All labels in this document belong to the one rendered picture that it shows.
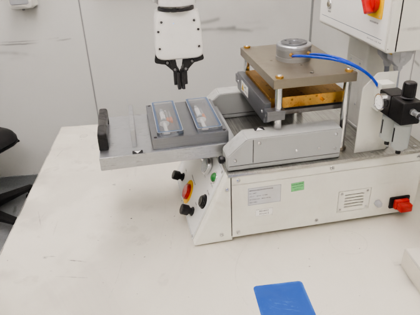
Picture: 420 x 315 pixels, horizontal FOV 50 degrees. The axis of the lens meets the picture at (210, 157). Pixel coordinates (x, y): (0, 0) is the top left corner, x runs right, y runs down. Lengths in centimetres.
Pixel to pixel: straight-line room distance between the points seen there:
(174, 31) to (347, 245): 59
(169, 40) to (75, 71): 161
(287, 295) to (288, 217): 20
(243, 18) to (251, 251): 165
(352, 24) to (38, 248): 87
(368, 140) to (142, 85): 169
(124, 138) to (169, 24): 27
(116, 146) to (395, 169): 63
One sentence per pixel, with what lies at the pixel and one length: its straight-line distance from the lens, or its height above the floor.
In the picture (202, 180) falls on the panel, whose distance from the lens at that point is 106.
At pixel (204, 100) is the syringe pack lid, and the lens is 110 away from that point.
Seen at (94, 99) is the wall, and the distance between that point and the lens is 257.
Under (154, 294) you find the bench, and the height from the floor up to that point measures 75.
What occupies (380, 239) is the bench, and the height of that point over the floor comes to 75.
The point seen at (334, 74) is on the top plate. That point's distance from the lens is 96.
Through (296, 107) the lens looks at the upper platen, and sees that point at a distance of 99.
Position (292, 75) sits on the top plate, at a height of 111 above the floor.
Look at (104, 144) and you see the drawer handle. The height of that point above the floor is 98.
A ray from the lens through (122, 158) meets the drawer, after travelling 95.
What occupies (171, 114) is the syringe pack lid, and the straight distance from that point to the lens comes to 104.
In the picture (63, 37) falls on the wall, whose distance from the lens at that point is 250.
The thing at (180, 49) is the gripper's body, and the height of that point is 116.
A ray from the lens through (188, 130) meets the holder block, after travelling 97.
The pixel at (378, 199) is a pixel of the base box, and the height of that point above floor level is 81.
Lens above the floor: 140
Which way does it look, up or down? 28 degrees down
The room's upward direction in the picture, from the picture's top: 2 degrees counter-clockwise
